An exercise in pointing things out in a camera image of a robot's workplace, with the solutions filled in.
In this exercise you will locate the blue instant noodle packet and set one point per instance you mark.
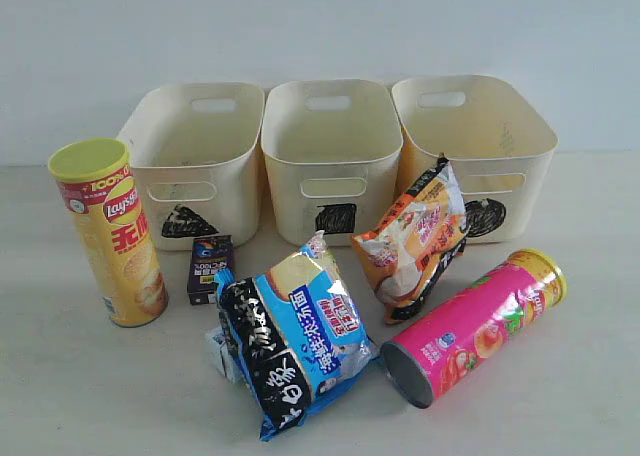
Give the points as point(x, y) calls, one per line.
point(295, 334)

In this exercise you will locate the yellow Lay's chip can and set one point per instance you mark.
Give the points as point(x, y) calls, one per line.
point(98, 189)

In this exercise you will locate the cream bin triangle mark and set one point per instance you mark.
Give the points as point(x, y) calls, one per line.
point(196, 160)

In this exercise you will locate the pink Lay's chip can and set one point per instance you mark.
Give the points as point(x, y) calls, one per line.
point(431, 356)

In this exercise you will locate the cream bin circle mark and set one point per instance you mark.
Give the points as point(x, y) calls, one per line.
point(499, 147)

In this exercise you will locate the purple juice box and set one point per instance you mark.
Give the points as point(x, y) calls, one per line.
point(212, 267)

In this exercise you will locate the white blue milk carton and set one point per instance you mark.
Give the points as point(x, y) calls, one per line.
point(221, 355)

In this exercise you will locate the orange instant noodle packet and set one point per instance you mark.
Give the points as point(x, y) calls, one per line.
point(406, 253)

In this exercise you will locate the cream bin square mark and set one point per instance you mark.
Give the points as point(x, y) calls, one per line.
point(332, 151)

